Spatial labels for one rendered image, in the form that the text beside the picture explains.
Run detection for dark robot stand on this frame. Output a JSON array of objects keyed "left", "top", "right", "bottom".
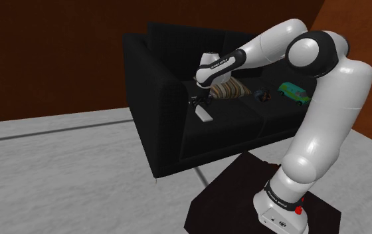
[{"left": 183, "top": 151, "right": 342, "bottom": 234}]

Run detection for black sofa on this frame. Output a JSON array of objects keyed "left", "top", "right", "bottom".
[{"left": 122, "top": 21, "right": 318, "bottom": 179}]

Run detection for green toy van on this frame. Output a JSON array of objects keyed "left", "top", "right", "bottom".
[{"left": 277, "top": 81, "right": 312, "bottom": 106}]

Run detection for white remote control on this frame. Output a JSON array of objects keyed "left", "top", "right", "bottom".
[{"left": 194, "top": 104, "right": 214, "bottom": 123}]

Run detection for dark round headphones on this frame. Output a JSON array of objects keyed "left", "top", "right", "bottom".
[{"left": 254, "top": 86, "right": 272, "bottom": 104}]

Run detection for striped brown cushion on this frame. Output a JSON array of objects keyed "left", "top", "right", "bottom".
[{"left": 209, "top": 76, "right": 252, "bottom": 100}]

